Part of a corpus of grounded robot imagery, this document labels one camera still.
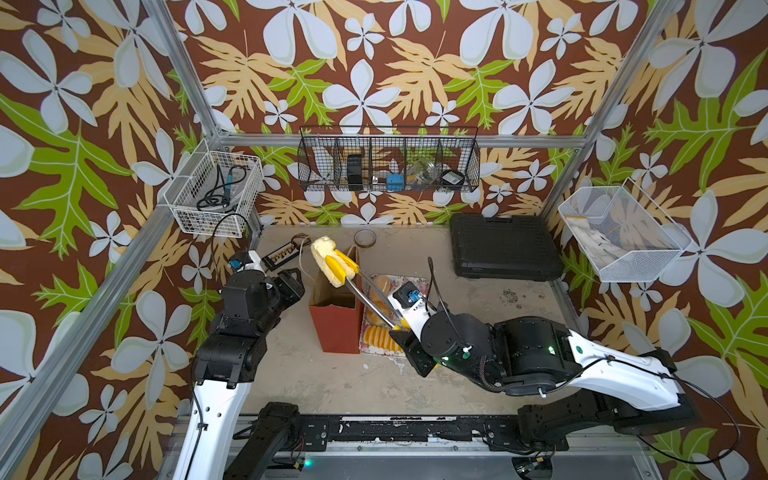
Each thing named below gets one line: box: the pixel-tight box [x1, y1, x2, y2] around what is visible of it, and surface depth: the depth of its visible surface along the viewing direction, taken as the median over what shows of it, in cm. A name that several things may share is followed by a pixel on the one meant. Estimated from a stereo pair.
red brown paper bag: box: [309, 245, 364, 354], surface depth 73 cm
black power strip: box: [261, 241, 300, 271], surface depth 110 cm
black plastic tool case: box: [450, 213, 564, 281], surface depth 108 cm
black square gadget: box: [442, 171, 464, 185], surface depth 98 cm
